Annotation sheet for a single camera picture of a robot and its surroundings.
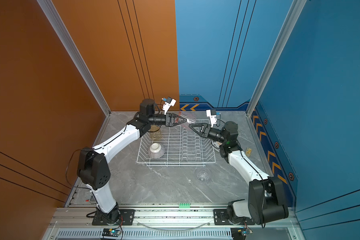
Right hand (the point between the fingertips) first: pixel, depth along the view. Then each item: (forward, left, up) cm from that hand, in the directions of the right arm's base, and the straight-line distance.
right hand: (189, 129), depth 72 cm
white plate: (-7, -12, -3) cm, 14 cm away
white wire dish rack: (+5, +4, -23) cm, 24 cm away
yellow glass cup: (+12, +22, -22) cm, 33 cm away
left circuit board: (-38, +38, -31) cm, 62 cm away
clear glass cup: (-12, -8, -30) cm, 33 cm away
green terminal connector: (-27, +3, -30) cm, 41 cm away
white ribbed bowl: (+2, +21, -23) cm, 31 cm away
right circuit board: (-39, -22, -31) cm, 54 cm away
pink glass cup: (+3, -1, +3) cm, 5 cm away
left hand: (+4, +2, +1) cm, 5 cm away
